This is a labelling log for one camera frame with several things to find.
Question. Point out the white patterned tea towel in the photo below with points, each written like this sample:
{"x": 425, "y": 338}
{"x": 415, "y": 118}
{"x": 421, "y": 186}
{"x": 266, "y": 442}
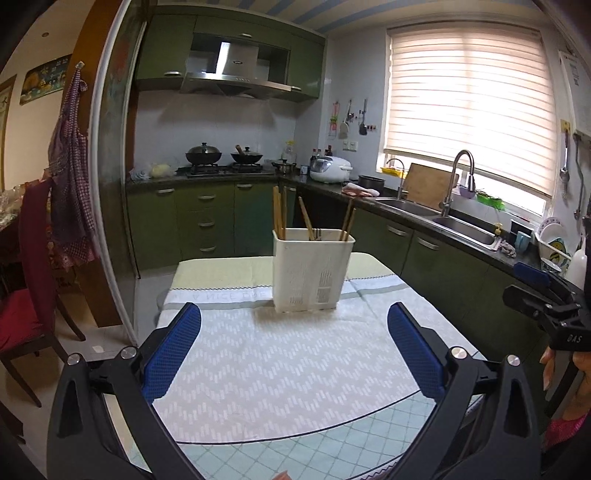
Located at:
{"x": 254, "y": 373}

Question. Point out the black pot on counter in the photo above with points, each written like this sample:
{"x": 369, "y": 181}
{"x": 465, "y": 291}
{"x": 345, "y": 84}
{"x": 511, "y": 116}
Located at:
{"x": 371, "y": 182}

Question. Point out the green lower cabinets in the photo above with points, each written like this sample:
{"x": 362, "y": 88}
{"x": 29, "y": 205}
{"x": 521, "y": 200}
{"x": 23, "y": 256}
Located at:
{"x": 175, "y": 220}

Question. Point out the hanging checkered apron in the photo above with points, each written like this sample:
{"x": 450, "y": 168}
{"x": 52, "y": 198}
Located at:
{"x": 72, "y": 221}

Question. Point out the pink cloth on counter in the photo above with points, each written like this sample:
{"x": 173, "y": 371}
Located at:
{"x": 353, "y": 190}

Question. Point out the red-tipped wooden chopstick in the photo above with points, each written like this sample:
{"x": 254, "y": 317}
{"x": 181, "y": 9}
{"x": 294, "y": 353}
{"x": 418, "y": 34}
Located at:
{"x": 350, "y": 225}

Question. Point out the light wooden chopstick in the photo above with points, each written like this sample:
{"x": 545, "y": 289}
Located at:
{"x": 307, "y": 220}
{"x": 277, "y": 212}

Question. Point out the wall picture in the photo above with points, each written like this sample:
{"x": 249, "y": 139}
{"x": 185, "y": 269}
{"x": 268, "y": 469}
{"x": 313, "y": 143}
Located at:
{"x": 45, "y": 79}

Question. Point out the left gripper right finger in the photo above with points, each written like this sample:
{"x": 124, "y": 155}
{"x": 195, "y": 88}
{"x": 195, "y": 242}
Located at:
{"x": 484, "y": 423}

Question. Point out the steel range hood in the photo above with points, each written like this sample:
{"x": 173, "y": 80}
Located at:
{"x": 234, "y": 67}

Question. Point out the red wooden chair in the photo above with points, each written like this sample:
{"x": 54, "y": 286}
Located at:
{"x": 28, "y": 315}

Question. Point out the green upper cabinets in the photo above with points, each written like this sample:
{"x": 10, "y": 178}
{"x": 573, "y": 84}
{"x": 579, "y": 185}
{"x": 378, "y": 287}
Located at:
{"x": 170, "y": 31}

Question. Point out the green cabinets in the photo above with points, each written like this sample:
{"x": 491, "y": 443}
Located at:
{"x": 170, "y": 31}
{"x": 175, "y": 220}

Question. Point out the white slotted utensil holder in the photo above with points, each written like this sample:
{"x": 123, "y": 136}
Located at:
{"x": 309, "y": 275}

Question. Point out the wooden cutting board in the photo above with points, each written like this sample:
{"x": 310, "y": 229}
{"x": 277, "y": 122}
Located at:
{"x": 426, "y": 185}

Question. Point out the white window blind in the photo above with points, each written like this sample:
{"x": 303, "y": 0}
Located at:
{"x": 482, "y": 87}

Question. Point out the person's right hand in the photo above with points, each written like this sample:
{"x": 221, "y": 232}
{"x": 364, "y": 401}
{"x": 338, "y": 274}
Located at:
{"x": 580, "y": 402}

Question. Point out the blue mug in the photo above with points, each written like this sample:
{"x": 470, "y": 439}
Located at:
{"x": 522, "y": 242}

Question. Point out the dish rack with plates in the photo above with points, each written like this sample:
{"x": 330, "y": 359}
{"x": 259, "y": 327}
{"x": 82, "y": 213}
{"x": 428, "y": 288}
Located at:
{"x": 552, "y": 239}

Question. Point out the white rice cooker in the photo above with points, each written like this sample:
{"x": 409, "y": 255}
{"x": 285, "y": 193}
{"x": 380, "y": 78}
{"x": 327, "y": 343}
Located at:
{"x": 330, "y": 170}

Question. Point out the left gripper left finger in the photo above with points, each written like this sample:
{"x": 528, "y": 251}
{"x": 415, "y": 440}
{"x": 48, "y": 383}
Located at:
{"x": 82, "y": 440}

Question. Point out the steel double sink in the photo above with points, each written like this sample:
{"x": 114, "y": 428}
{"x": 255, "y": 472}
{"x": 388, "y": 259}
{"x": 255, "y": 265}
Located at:
{"x": 459, "y": 227}

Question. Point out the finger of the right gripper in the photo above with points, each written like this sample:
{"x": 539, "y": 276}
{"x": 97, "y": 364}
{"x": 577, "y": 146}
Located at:
{"x": 541, "y": 281}
{"x": 531, "y": 304}

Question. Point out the steel kitchen faucet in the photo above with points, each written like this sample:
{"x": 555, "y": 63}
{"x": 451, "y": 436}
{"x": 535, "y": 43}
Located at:
{"x": 446, "y": 204}

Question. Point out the black wok with lid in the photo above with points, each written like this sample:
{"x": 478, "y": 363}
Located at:
{"x": 203, "y": 154}

